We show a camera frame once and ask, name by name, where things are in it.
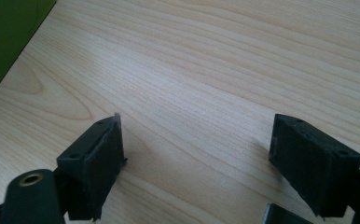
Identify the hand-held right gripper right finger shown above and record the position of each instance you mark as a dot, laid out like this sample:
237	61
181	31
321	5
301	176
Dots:
311	161

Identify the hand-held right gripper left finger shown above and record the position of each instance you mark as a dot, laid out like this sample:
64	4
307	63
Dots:
89	166

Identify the green cloth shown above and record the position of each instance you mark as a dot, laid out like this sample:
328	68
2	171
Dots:
7	37

